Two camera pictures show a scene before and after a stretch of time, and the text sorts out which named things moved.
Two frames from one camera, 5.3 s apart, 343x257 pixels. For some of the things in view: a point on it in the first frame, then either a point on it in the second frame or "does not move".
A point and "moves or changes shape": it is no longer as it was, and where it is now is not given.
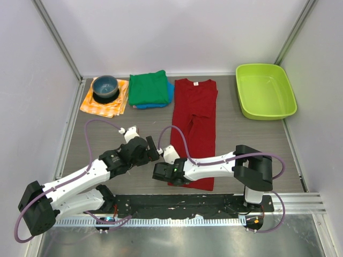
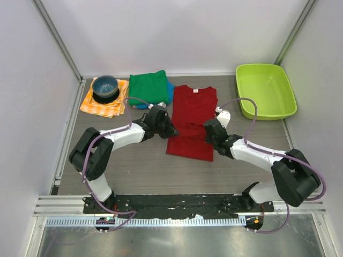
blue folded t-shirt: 171,90 does not move
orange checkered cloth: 110,110 does not move
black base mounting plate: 144,206 does not move
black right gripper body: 171,181 → 209,140
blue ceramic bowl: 105,85 does not move
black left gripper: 152,154 → 171,131
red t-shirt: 193,112 moves or changes shape
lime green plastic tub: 265,92 does not move
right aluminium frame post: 306,12 does not move
